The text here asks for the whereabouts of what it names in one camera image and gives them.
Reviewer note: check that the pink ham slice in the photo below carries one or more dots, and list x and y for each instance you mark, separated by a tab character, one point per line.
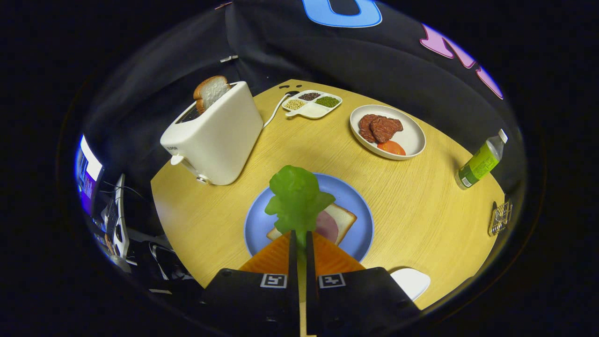
327	227

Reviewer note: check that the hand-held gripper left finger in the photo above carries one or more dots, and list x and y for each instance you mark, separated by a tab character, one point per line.
293	281

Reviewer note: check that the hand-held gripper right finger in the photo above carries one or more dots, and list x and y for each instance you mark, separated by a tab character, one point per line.
312	290

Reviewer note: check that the red tomato slice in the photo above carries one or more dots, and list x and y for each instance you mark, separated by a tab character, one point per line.
392	148

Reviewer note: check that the silver backdrop clip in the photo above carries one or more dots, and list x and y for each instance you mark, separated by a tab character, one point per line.
229	58

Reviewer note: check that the computer monitor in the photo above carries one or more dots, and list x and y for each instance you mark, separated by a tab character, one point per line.
89	173

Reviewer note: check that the white divided seasoning dish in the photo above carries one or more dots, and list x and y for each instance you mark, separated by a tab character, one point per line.
313	111

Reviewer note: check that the white upright panel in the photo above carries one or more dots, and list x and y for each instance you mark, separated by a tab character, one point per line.
120	220

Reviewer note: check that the toasted bread slice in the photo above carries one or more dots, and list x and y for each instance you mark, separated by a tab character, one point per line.
213	91

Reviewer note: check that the white sandwich bread slice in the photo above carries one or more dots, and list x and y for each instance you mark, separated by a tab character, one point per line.
344	217

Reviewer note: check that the brown meat slice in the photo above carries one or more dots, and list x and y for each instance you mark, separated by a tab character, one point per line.
365	128
386	128

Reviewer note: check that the green lettuce leaf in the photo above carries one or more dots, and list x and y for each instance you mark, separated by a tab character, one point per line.
297	196

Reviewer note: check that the white toaster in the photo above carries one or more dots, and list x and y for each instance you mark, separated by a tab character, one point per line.
220	140

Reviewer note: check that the small white rounded plate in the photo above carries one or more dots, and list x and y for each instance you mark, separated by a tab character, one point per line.
412	283

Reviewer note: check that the blue round plate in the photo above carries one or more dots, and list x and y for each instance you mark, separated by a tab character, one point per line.
355	210

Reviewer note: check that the copper backdrop clip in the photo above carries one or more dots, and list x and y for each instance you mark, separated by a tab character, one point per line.
223	5

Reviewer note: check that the white round plate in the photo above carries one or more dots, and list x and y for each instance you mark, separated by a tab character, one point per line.
412	135

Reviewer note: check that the green label drink bottle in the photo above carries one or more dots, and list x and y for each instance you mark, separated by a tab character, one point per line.
479	164

